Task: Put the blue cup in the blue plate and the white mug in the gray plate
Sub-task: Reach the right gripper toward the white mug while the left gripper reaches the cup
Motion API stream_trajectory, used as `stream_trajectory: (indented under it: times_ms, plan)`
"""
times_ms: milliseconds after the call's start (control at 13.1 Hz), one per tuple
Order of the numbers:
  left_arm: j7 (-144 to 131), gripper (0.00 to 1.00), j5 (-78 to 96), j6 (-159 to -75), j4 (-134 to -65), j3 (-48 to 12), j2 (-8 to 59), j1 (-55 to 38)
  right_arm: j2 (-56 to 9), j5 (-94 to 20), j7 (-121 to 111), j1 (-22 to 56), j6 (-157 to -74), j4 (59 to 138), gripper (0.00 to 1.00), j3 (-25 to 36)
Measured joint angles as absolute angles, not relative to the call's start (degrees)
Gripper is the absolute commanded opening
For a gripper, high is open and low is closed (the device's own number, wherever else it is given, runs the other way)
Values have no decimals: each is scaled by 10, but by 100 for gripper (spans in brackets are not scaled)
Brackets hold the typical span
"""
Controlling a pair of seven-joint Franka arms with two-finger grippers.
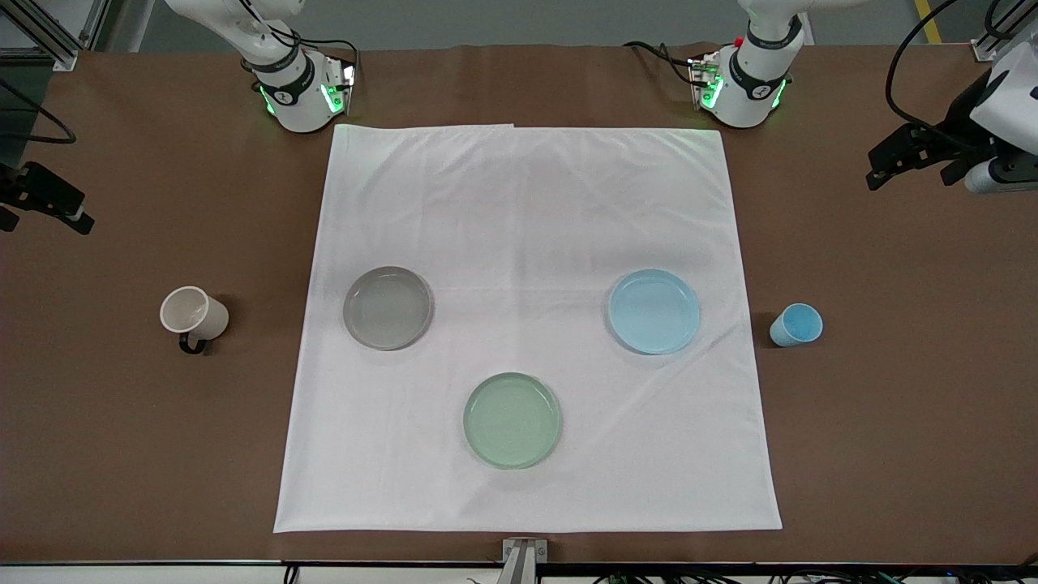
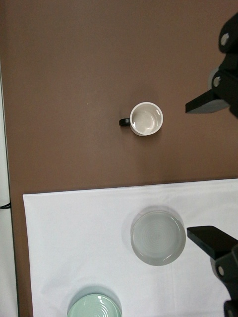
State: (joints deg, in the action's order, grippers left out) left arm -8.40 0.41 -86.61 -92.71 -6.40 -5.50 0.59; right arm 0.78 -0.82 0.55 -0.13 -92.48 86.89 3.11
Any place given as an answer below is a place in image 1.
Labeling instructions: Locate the white mug with black handle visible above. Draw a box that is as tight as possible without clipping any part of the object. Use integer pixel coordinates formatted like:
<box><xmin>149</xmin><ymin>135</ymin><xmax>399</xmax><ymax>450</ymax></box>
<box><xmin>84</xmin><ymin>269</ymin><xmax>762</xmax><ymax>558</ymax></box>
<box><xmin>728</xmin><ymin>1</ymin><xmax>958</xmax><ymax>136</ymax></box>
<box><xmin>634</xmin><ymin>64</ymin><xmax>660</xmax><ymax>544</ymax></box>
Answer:
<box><xmin>160</xmin><ymin>286</ymin><xmax>230</xmax><ymax>355</ymax></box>

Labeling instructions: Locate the blue cup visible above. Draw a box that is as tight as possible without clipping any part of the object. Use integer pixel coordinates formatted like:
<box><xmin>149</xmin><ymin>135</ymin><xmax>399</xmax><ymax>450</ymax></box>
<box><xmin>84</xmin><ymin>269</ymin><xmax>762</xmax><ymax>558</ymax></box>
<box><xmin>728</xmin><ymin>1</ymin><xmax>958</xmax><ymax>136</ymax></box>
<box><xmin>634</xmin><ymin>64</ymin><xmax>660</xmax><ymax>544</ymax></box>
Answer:
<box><xmin>769</xmin><ymin>303</ymin><xmax>824</xmax><ymax>348</ymax></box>

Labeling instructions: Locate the blue plate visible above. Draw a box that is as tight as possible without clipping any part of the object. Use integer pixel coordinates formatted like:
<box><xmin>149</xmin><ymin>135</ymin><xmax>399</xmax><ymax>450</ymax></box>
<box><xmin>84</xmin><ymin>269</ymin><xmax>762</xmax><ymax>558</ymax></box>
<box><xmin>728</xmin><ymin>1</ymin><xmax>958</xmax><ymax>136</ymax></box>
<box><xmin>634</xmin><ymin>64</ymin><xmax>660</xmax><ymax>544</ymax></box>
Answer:
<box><xmin>608</xmin><ymin>268</ymin><xmax>701</xmax><ymax>355</ymax></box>

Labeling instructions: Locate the gray plate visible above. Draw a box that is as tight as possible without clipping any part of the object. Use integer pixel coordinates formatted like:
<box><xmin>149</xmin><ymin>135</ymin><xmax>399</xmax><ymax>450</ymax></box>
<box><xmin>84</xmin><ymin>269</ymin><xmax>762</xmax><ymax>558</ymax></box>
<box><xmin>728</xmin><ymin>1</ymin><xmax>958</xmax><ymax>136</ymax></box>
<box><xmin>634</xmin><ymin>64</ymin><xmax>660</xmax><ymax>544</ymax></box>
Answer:
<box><xmin>342</xmin><ymin>266</ymin><xmax>434</xmax><ymax>351</ymax></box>

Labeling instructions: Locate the green plate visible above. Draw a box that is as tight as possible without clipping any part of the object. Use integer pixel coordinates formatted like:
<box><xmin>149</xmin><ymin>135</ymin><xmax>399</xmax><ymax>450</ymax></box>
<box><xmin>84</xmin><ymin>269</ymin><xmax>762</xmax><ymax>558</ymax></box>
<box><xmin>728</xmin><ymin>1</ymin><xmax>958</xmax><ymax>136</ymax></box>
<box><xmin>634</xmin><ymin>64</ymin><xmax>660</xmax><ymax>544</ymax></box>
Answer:
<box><xmin>463</xmin><ymin>372</ymin><xmax>563</xmax><ymax>470</ymax></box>

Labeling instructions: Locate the white cloth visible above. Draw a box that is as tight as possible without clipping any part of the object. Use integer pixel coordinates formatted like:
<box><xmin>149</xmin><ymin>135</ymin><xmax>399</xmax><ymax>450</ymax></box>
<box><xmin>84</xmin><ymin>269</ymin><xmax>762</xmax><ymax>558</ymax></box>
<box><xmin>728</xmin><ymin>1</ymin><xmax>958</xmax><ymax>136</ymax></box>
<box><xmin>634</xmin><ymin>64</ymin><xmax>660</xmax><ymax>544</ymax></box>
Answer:
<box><xmin>273</xmin><ymin>123</ymin><xmax>783</xmax><ymax>534</ymax></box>

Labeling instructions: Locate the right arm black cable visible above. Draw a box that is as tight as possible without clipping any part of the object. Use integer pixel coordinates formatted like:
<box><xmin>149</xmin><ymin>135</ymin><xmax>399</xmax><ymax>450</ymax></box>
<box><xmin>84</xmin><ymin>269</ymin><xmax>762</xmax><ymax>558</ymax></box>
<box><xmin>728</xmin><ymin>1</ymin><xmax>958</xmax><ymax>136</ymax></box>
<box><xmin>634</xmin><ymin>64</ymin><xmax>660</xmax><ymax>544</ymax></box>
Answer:
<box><xmin>0</xmin><ymin>77</ymin><xmax>78</xmax><ymax>145</ymax></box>

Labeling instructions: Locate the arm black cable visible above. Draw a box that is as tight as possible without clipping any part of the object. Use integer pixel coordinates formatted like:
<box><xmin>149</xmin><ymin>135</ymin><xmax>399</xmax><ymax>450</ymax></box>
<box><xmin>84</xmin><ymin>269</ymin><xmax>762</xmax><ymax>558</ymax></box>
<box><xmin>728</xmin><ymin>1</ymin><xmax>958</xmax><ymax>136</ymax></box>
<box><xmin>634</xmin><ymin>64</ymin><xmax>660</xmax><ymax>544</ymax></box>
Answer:
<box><xmin>0</xmin><ymin>77</ymin><xmax>78</xmax><ymax>145</ymax></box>
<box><xmin>884</xmin><ymin>0</ymin><xmax>994</xmax><ymax>155</ymax></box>

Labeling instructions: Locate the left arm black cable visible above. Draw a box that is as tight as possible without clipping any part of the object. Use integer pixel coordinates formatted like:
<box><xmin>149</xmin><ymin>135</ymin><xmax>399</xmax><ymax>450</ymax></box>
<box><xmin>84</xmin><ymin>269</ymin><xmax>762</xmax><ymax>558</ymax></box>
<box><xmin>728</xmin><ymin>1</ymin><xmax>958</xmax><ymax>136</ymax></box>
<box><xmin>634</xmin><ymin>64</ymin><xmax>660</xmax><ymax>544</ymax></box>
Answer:
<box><xmin>884</xmin><ymin>0</ymin><xmax>994</xmax><ymax>155</ymax></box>

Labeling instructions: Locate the aluminium frame profile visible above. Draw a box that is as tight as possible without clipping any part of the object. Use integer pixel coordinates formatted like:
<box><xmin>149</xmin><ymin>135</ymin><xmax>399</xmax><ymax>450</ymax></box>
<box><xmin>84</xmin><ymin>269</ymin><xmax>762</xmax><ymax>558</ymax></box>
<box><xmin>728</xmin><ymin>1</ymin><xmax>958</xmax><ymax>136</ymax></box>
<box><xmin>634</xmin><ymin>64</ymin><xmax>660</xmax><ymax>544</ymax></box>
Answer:
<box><xmin>969</xmin><ymin>0</ymin><xmax>1038</xmax><ymax>62</ymax></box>
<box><xmin>0</xmin><ymin>0</ymin><xmax>110</xmax><ymax>70</ymax></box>

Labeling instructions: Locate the left arm base cable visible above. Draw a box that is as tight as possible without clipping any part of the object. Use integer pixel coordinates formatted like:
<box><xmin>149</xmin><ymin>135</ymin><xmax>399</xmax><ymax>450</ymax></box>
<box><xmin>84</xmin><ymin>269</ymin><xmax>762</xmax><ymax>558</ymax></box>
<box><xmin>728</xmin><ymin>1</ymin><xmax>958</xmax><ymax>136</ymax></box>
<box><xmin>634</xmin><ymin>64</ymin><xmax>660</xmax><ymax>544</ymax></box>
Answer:
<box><xmin>623</xmin><ymin>41</ymin><xmax>708</xmax><ymax>86</ymax></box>

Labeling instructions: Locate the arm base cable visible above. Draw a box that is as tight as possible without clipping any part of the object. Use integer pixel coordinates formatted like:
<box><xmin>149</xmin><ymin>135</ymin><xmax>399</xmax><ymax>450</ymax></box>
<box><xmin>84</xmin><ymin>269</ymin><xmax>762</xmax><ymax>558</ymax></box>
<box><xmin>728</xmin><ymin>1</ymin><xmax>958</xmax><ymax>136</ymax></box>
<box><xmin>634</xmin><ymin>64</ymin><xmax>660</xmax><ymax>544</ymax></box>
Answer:
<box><xmin>623</xmin><ymin>41</ymin><xmax>708</xmax><ymax>86</ymax></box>
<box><xmin>243</xmin><ymin>20</ymin><xmax>359</xmax><ymax>90</ymax></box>

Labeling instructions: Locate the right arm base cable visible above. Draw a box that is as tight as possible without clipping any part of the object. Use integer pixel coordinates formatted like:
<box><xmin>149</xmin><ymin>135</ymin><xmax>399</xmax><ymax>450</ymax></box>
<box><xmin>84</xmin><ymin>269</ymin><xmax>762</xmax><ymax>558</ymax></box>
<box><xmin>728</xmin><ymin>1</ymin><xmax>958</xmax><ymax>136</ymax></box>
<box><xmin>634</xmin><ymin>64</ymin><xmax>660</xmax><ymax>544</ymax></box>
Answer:
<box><xmin>243</xmin><ymin>20</ymin><xmax>359</xmax><ymax>90</ymax></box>

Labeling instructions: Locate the metal table edge bracket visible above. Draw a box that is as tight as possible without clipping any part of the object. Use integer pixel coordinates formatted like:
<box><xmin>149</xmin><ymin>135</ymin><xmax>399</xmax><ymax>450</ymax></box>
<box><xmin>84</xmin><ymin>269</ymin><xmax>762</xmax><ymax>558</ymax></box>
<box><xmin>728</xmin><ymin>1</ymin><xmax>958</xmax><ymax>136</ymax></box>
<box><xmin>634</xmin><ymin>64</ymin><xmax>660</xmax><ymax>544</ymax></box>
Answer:
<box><xmin>501</xmin><ymin>538</ymin><xmax>549</xmax><ymax>584</ymax></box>

